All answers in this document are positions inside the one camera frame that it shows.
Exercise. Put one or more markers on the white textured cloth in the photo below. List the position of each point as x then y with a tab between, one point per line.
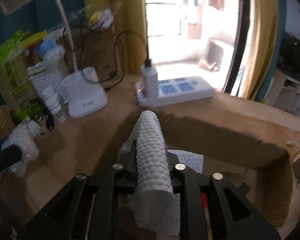
155	206

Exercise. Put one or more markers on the white pill bottle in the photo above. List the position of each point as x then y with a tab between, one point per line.
59	113
50	97

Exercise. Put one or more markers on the white plastic bag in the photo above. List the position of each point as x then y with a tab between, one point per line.
24	141

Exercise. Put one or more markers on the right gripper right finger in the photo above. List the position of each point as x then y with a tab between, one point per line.
229	215

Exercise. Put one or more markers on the green paper cup package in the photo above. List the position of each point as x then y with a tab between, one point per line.
17	54

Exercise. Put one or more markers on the white plastic basket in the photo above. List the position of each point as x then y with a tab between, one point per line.
51	78

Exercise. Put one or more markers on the brown cardboard box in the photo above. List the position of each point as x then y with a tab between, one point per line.
255	140

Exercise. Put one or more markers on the white small power adapter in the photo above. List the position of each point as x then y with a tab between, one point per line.
34	128

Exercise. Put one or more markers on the white desk cabinet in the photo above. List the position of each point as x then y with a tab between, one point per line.
283	93

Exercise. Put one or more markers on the black monitor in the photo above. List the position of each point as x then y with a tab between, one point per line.
289	56

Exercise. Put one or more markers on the yellow right curtain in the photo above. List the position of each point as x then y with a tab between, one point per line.
262	48

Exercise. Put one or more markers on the white power strip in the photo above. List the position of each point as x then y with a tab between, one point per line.
174	91

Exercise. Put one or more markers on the stack of paper cups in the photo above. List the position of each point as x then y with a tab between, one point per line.
6	123

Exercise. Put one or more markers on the white usb charger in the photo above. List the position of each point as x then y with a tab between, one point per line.
150	79

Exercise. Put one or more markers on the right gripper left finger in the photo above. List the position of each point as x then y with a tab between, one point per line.
87	206

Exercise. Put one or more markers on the brown cardboard carton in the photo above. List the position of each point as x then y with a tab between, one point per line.
96	49

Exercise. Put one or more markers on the white desk lamp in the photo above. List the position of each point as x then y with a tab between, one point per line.
83	88

